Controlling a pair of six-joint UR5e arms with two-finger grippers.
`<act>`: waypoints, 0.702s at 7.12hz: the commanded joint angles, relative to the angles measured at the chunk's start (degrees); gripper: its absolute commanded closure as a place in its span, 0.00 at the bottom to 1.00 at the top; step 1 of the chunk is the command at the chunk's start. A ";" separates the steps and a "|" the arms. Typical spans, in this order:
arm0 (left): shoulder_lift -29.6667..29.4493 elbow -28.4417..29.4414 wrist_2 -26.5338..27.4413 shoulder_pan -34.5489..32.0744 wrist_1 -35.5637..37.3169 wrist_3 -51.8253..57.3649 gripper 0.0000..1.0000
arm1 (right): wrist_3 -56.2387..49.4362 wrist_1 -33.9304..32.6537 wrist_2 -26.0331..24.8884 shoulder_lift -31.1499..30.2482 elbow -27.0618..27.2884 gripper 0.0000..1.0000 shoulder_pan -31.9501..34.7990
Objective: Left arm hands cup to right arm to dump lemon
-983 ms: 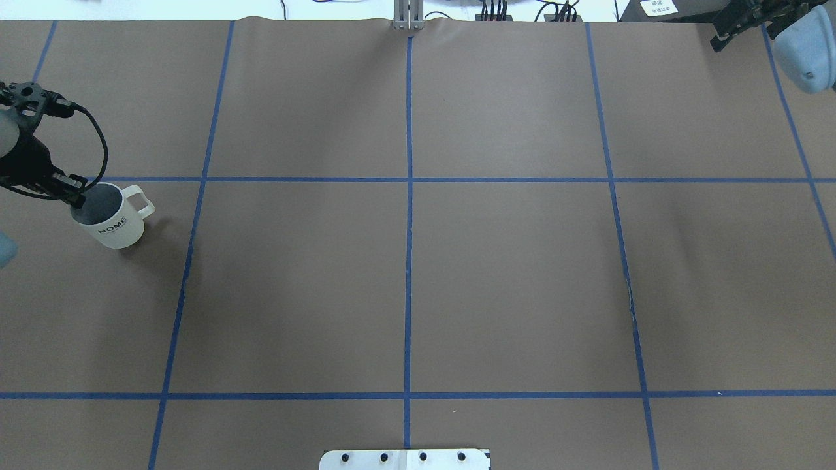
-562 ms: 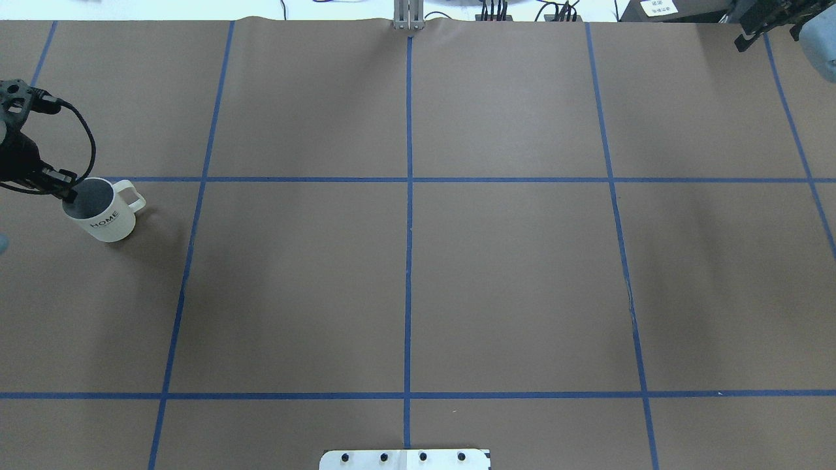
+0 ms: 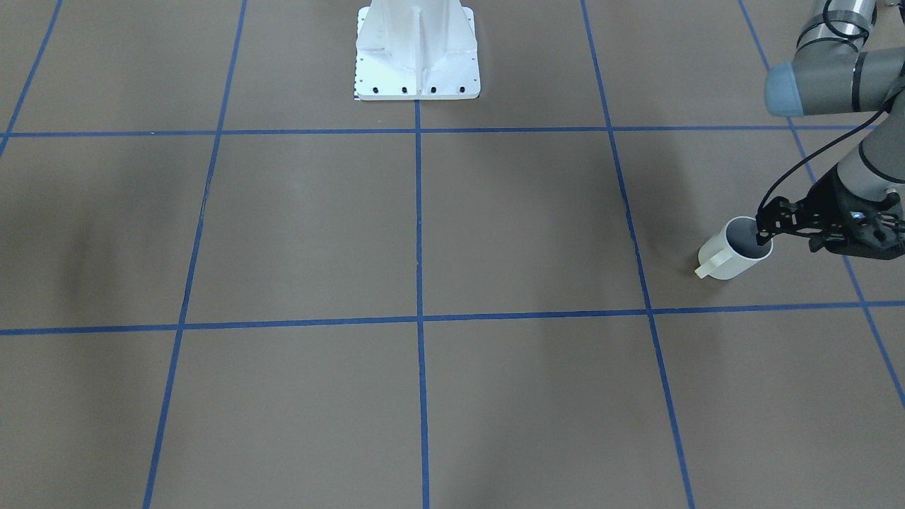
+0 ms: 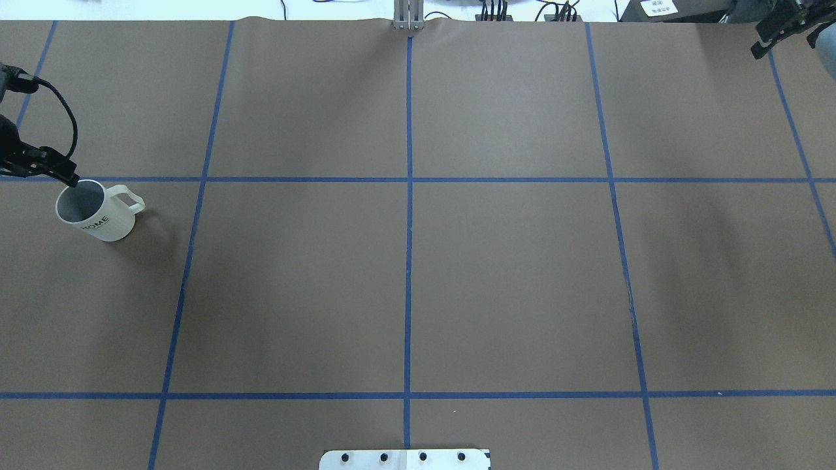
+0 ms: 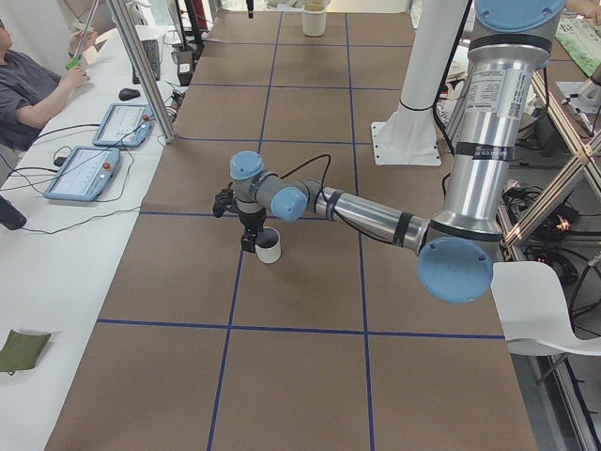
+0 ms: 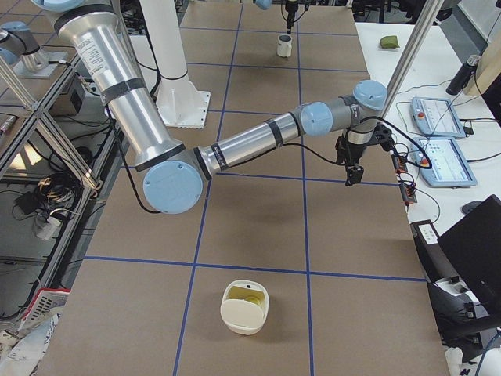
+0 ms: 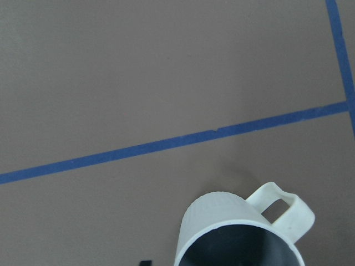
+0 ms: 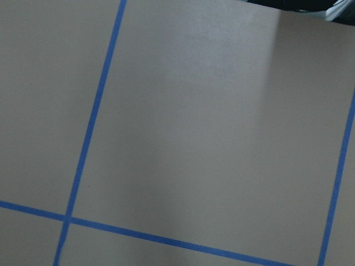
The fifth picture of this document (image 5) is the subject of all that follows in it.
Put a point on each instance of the near teach pendant tablet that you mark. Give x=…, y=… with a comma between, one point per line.
x=84, y=175

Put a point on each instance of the person in grey shirt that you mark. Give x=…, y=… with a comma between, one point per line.
x=31, y=95

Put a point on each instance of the black box with label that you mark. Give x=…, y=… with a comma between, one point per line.
x=185, y=62

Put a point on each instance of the teach pendant tablet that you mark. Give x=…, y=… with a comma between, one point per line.
x=84, y=175
x=125, y=125

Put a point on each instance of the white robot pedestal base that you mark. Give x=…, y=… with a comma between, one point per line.
x=409, y=135

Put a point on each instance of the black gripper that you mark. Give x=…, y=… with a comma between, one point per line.
x=251, y=220

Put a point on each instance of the white mug with handle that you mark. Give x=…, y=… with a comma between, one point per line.
x=268, y=245

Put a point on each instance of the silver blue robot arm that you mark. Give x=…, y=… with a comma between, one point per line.
x=455, y=240

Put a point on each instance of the black computer mouse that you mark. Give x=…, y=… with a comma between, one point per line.
x=127, y=94

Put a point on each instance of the white curved chair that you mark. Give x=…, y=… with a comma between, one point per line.
x=533, y=311

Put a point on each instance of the green cloth pouch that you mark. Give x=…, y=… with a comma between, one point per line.
x=21, y=351

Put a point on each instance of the aluminium frame post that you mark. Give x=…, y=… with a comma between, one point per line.
x=135, y=52

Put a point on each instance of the cream white lidded bin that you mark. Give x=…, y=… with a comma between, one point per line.
x=314, y=18

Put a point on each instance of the black keyboard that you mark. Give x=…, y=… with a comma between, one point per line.
x=152, y=52

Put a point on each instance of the far teach pendant tablet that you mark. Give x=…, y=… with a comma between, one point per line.
x=125, y=125

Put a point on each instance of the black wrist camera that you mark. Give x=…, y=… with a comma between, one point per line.
x=224, y=202

